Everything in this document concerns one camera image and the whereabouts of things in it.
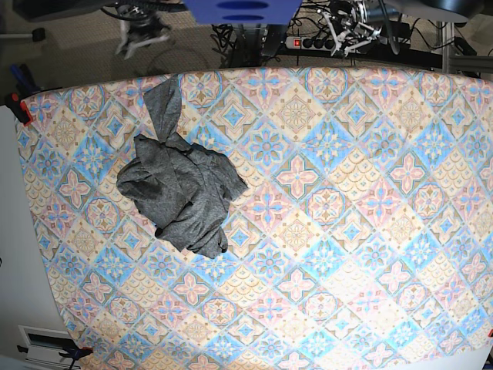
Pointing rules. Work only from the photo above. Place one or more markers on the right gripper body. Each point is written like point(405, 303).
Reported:
point(133, 38)

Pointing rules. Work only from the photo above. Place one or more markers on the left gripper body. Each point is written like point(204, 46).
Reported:
point(349, 32)

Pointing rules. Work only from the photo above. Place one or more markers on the grey t-shirt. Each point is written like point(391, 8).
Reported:
point(184, 189)

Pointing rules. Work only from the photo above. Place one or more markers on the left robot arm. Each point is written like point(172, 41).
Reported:
point(372, 11)

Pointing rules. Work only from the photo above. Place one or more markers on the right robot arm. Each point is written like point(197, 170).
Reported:
point(139, 17)

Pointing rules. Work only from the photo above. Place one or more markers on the white power strip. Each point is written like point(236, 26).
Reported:
point(309, 43)

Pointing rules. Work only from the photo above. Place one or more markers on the red black clamp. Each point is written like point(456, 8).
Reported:
point(18, 108)

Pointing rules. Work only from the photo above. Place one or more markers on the patterned tablecloth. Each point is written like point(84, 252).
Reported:
point(363, 241)

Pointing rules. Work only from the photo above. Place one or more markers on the blue orange clamp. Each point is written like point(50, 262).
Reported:
point(75, 354)

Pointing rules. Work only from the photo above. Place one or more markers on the white vent panel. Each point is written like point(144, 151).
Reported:
point(42, 346)

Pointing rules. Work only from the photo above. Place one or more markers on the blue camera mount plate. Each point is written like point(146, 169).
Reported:
point(275, 12)

